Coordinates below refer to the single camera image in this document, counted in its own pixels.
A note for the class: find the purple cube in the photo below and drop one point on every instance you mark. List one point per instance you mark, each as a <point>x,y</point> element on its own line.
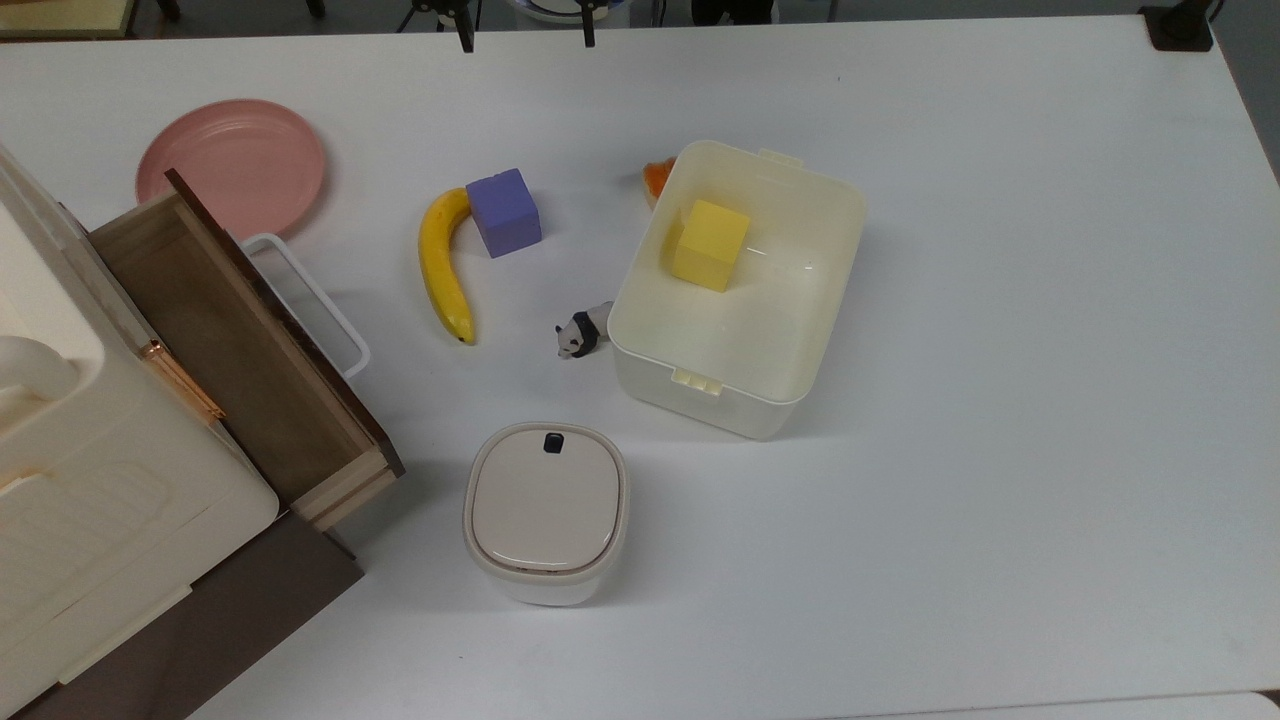
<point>503,212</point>

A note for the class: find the cream plastic box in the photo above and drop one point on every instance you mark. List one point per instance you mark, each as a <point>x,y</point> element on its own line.
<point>770,340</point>

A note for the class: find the yellow cube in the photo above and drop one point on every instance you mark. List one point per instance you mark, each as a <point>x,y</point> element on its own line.
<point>710,245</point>

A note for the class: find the small panda figurine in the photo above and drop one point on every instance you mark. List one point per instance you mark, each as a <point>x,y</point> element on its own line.
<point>580,333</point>

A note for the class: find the cream lidded bin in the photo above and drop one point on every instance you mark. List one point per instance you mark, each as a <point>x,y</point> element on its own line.
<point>547,505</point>

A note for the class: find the orange salmon sushi toy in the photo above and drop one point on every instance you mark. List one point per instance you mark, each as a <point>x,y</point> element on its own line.
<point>657,178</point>

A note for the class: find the yellow banana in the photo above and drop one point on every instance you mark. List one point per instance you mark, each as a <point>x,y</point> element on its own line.
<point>440,262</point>

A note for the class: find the black tripod leg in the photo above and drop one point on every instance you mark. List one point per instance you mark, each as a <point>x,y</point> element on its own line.
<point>588,25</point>
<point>463,25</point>

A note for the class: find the white round bucket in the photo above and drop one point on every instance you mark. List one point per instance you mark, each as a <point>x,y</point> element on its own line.
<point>560,10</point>

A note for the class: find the brown wooden drawer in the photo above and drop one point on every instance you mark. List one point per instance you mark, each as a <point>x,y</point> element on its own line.
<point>230,340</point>

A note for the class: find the pink round plate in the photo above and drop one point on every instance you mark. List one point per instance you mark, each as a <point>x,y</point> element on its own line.
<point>230,160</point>

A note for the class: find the dark brown cabinet base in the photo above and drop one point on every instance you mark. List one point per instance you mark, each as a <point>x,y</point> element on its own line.
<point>240,610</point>

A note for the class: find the cream toy cabinet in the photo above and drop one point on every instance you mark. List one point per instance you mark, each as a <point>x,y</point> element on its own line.
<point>90,480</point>

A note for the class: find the yellow wooden side table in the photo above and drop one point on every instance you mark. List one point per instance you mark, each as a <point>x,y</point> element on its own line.
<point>60,12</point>

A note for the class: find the black clamp mount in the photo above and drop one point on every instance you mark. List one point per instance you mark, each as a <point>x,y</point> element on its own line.
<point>1178,25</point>

